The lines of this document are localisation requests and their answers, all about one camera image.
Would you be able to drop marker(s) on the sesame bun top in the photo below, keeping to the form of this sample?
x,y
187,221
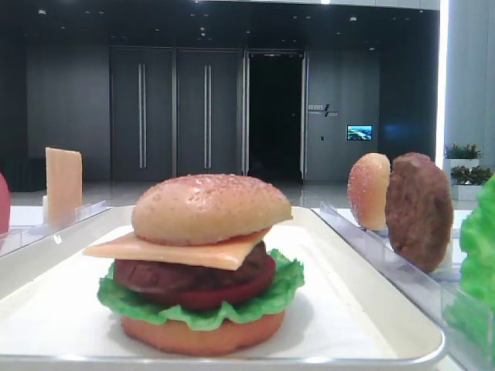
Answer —
x,y
208,208

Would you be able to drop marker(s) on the orange cheese slice on burger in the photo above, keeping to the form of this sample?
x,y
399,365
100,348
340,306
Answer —
x,y
226,255

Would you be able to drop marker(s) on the red tomato slice on burger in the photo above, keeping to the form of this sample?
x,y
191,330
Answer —
x,y
211,299

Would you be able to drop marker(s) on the upright brown meat patty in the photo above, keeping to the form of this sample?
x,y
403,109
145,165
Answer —
x,y
419,211

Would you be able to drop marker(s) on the green lettuce leaf on burger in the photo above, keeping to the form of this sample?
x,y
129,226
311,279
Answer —
x,y
289,276

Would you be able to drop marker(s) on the upright orange cheese slice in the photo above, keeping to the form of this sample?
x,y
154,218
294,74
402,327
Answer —
x,y
63,185

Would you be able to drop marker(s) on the upright red tomato slice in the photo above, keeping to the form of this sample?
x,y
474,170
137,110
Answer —
x,y
5,205

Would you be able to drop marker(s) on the upright green lettuce leaf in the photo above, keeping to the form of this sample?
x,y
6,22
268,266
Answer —
x,y
477,266

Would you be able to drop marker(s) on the upright bun half right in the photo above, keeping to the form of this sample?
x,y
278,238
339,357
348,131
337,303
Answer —
x,y
366,190

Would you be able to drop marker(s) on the brown patty on burger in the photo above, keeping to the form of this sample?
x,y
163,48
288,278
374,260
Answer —
x,y
153,277

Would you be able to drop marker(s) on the white metal tray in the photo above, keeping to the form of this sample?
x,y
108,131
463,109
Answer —
x,y
347,316

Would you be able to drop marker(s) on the bottom bun on burger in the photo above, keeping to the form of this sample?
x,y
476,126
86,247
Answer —
x,y
178,337

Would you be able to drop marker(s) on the potted plants in white planter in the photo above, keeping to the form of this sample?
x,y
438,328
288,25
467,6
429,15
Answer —
x,y
466,174

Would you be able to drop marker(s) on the small wall screen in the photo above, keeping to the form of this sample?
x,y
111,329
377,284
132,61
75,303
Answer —
x,y
359,132

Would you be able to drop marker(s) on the left long clear rail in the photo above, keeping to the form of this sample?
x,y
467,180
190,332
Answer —
x,y
28,224

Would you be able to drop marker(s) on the long clear rail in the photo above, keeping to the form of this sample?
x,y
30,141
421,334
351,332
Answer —
x,y
432,293
28,224

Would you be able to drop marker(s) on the right long clear rail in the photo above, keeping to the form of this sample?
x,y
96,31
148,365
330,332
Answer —
x,y
432,293

